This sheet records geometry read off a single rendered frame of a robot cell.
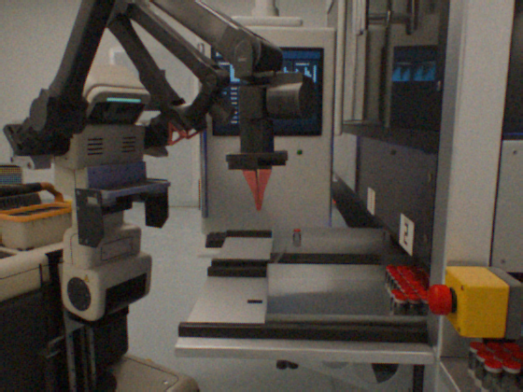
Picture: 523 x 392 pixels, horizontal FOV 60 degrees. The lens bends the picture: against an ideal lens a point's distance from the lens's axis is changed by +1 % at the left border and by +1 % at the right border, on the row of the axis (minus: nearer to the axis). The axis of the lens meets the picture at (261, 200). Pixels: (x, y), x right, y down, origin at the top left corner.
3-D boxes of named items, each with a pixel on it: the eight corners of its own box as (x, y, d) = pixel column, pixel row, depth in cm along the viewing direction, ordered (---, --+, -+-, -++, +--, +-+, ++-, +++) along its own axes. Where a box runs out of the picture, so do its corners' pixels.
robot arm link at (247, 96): (251, 84, 77) (231, 82, 73) (285, 81, 74) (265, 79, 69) (252, 125, 79) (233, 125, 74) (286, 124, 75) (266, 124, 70)
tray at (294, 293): (421, 280, 99) (423, 265, 98) (473, 338, 74) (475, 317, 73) (267, 278, 100) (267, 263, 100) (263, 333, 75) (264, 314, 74)
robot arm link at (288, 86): (265, 54, 78) (234, 41, 71) (325, 46, 72) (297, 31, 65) (262, 123, 79) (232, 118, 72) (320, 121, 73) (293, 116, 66)
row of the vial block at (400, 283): (393, 286, 95) (395, 265, 94) (420, 324, 78) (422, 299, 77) (383, 286, 95) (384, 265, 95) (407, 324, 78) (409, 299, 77)
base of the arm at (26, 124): (46, 127, 121) (1, 128, 111) (60, 108, 117) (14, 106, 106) (61, 153, 119) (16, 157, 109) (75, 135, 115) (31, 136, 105)
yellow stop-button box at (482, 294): (493, 315, 64) (498, 266, 62) (520, 340, 57) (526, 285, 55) (438, 314, 64) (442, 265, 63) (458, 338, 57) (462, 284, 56)
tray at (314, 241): (388, 240, 132) (388, 228, 131) (414, 269, 107) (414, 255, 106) (272, 238, 134) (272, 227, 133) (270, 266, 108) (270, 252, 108)
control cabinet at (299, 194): (321, 221, 190) (327, 26, 176) (332, 233, 171) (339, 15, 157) (202, 224, 186) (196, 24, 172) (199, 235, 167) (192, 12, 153)
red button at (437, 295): (451, 308, 62) (454, 280, 61) (463, 321, 58) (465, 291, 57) (423, 307, 62) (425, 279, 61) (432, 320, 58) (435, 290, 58)
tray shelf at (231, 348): (384, 241, 137) (384, 235, 137) (487, 366, 69) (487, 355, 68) (228, 239, 140) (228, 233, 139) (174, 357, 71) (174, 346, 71)
